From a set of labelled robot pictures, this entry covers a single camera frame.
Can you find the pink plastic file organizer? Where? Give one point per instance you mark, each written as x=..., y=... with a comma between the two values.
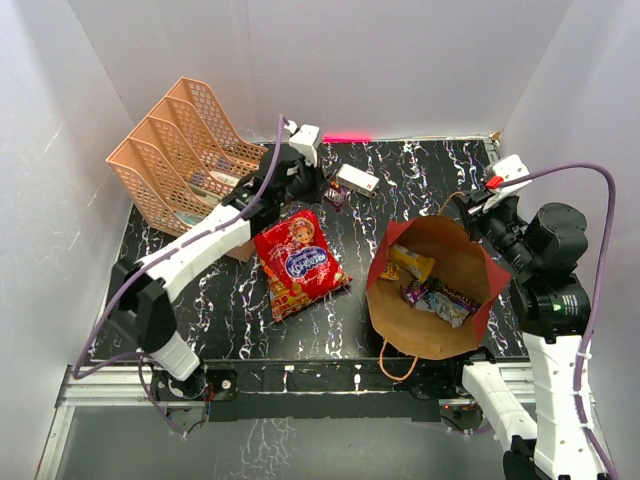
x=183, y=158

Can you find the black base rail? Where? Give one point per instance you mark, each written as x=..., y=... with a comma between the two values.
x=396, y=387

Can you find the red brown paper bag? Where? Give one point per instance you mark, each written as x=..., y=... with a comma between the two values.
x=461, y=264

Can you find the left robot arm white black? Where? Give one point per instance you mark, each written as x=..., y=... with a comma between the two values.
x=142, y=292

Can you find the purple candy packet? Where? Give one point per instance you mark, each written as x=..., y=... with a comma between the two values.
x=336, y=195

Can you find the small white red box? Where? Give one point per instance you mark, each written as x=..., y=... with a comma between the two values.
x=357, y=180

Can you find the red candy bag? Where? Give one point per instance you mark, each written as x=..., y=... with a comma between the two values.
x=298, y=263

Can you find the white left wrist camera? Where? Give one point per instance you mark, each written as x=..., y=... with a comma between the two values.
x=305, y=139

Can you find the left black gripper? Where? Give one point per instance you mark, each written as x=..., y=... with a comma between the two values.
x=318, y=185

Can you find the yellow snack bag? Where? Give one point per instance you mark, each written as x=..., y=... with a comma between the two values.
x=419, y=266

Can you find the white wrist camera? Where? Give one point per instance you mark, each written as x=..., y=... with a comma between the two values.
x=305, y=139
x=506, y=178

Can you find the silver blue snack wrapper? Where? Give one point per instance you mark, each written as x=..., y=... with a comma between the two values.
x=446, y=309

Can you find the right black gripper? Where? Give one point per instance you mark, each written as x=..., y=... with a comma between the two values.
x=471, y=205

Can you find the purple snack wrapper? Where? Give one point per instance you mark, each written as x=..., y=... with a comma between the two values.
x=417, y=291

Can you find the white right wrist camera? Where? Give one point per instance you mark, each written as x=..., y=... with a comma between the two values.
x=506, y=178

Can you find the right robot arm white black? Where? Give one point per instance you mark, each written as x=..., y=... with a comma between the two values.
x=553, y=309

